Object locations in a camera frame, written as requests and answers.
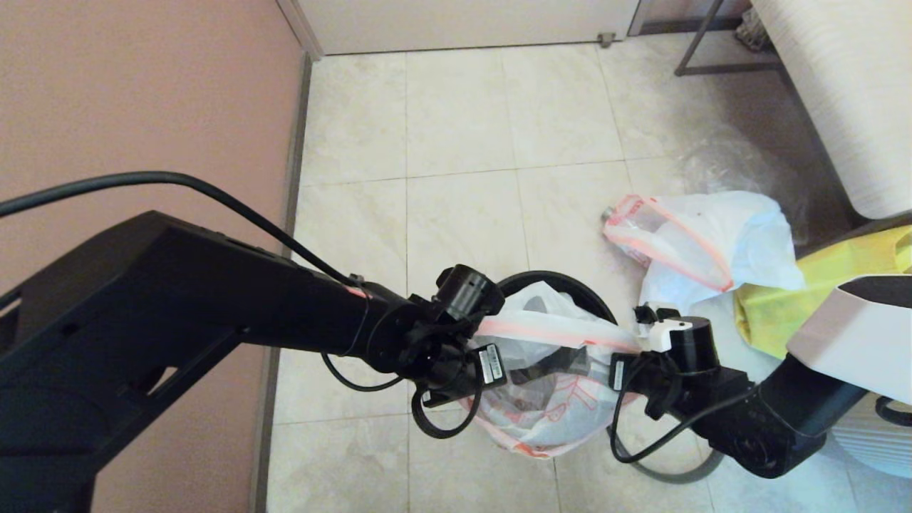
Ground white ribbed cylinder container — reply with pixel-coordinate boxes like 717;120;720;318
830;399;912;480

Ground grey metal frame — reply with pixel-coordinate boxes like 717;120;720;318
673;0;784;79

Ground black round trash bin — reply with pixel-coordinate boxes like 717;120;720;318
497;271;619;325

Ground white trash bag pink drawstring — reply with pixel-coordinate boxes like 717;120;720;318
463;281;642;458

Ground grey bin ring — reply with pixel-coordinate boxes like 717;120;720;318
613;427;724;485

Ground used trash bag red print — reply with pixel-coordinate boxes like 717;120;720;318
602;191;806;314

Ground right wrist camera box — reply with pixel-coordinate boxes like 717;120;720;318
633;303;679;334

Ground cream textured table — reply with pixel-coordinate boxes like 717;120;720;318
748;0;912;222

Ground white door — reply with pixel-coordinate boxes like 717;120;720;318
296;0;642;59

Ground yellow fabric bag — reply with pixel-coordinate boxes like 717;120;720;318
734;227;912;361

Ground grey patterned slipper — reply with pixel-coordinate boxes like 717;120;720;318
734;11;770;54

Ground clear plastic bag dark contents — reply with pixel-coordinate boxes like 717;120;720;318
684;135;809;247

